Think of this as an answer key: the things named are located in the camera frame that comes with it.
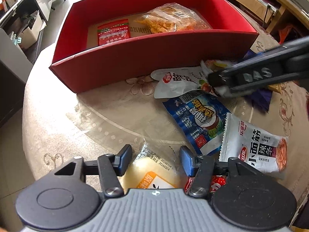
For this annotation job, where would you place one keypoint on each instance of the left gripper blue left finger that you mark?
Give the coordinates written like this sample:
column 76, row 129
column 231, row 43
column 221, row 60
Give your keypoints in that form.
column 122, row 160

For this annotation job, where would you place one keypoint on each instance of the gold biscuit packet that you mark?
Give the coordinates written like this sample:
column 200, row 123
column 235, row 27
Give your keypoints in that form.
column 275, row 88

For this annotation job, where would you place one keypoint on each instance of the blue wafer biscuit packet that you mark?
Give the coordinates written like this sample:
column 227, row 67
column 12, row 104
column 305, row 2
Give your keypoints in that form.
column 260, row 99

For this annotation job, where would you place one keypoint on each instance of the white storage box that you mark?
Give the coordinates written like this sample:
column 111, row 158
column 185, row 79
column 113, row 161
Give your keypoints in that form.
column 33, row 24

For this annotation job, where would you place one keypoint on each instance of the Kaprons wafer bar packet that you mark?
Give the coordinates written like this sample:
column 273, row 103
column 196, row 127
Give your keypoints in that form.
column 210, row 66

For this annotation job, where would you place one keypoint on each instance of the red cardboard box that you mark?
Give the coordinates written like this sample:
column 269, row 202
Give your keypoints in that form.
column 81, row 64

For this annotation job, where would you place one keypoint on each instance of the white noodle strip snack packet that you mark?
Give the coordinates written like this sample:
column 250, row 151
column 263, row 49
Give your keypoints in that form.
column 266, row 152

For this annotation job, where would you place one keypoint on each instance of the orange plastic bag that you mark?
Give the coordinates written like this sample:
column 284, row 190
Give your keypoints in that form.
column 283, row 33

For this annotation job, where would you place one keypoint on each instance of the blue coconut snack packet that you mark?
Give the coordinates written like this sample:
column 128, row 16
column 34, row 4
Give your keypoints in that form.
column 202, row 119

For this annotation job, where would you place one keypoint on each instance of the clear packet yellow crispy cake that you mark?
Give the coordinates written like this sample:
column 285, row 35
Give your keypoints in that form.
column 172, row 17

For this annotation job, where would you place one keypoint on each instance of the white duck snack packet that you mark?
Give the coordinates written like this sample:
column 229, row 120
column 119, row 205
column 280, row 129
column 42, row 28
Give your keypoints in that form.
column 178, row 81

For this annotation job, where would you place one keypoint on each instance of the red spicy strip packet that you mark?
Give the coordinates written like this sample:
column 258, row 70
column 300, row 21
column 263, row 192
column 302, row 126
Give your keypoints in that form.
column 113, row 32

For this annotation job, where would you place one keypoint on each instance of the dark tv cabinet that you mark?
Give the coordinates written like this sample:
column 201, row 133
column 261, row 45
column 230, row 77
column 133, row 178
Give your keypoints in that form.
column 17, row 63

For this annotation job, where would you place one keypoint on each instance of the wooden shelf unit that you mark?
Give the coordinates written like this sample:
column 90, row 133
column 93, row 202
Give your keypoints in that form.
column 273, row 15

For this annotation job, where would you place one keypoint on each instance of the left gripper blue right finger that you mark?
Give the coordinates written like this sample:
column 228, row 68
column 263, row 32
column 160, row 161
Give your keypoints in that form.
column 189, row 161

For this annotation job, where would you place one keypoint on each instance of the steamed cake bun packet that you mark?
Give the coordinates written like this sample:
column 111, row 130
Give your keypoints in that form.
column 155, row 165

